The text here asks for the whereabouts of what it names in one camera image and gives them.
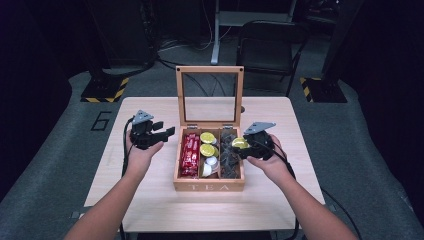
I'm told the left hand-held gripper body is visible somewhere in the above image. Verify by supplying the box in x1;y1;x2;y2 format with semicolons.
129;109;161;150

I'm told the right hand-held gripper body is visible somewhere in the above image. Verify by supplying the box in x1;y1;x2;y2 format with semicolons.
243;121;277;161

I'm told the yellow-lidded capsule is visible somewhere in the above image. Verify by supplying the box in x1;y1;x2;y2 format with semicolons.
232;136;251;150
199;143;217;158
199;131;217;145

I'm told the wooden tea box with lid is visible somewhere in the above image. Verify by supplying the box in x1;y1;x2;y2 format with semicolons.
173;65;246;193

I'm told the person's left hand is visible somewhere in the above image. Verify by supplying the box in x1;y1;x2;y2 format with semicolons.
125;133;164;176

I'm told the person's right hand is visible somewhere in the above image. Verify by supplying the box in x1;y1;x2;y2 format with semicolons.
246;134;294;188

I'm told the pile of dark packets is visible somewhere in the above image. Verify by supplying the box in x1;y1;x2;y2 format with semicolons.
219;129;242;180

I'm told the red stick packet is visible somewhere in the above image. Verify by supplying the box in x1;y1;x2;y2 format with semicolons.
190;133;202;177
180;133;194;178

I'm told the white capsule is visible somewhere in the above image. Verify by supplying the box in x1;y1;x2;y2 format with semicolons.
200;163;214;178
204;155;221;170

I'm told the black stand with striped base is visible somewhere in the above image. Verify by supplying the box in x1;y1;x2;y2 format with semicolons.
299;0;365;104
80;0;130;104

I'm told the black folding chair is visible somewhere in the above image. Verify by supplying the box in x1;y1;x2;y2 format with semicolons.
234;19;310;98

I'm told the black equipment cabinet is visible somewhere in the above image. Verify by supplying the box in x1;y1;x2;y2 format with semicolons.
87;0;158;69

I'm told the left hand-held gripper cable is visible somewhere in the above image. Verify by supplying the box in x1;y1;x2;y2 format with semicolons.
119;117;135;240

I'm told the hand-held gripper cable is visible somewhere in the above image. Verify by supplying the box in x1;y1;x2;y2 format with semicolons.
261;139;298;181
119;117;135;240

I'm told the right hand-held gripper cable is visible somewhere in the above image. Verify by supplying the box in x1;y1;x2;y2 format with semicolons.
261;139;298;181

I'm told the bundle of black cables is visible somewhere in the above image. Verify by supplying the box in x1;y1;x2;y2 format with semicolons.
155;56;228;98

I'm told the black cable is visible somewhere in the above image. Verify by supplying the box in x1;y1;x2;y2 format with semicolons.
320;188;363;240

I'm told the white desk frame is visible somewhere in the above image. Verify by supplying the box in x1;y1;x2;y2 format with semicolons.
210;0;298;67

